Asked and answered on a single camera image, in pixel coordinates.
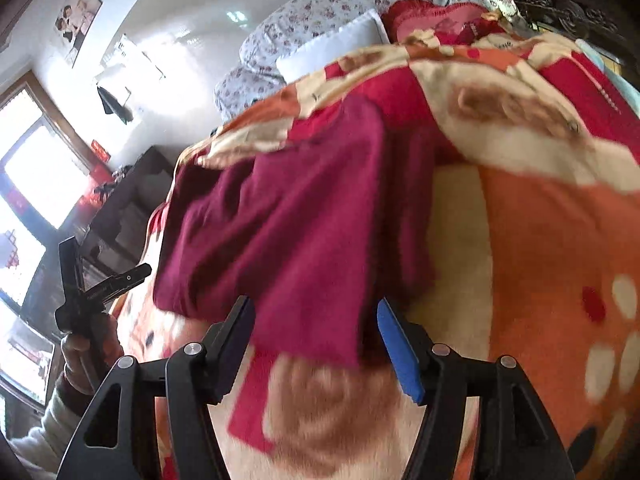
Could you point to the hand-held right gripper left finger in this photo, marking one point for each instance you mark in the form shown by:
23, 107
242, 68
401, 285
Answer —
234, 342

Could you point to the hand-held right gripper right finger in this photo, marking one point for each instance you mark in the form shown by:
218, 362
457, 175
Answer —
400, 355

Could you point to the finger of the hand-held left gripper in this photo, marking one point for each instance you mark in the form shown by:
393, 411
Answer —
122, 280
70, 270

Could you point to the maroon fleece garment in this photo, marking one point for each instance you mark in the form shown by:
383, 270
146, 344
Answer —
300, 220

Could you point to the person's left forearm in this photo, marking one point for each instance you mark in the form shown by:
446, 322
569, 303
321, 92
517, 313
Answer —
45, 435

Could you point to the person's left hand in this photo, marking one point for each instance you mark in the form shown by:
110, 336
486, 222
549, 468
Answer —
102, 350

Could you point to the dark wooden table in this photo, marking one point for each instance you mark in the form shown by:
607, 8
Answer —
130, 200

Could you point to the window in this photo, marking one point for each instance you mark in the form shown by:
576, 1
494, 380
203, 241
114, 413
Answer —
35, 185

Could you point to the red paper sign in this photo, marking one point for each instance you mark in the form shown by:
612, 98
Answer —
100, 150

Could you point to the dark hanging cloth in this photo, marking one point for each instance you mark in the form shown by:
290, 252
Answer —
114, 105

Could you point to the orange red printed blanket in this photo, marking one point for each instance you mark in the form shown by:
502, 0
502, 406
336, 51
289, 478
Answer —
540, 240

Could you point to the floral pillow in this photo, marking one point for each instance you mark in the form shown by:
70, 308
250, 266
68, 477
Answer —
240, 92
340, 5

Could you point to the white folded towel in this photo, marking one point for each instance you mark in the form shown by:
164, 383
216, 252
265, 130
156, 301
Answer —
335, 45

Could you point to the red fleece blanket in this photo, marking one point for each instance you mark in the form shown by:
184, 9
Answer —
440, 20

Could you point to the light blue cloth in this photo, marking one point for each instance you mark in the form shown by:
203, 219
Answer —
602, 60

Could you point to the dark carved wooden headboard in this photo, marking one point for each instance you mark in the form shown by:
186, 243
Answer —
560, 0

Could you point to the white wall rack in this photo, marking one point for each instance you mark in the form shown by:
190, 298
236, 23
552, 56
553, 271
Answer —
132, 60

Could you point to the wall poster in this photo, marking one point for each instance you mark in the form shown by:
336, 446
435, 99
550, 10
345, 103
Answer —
77, 20

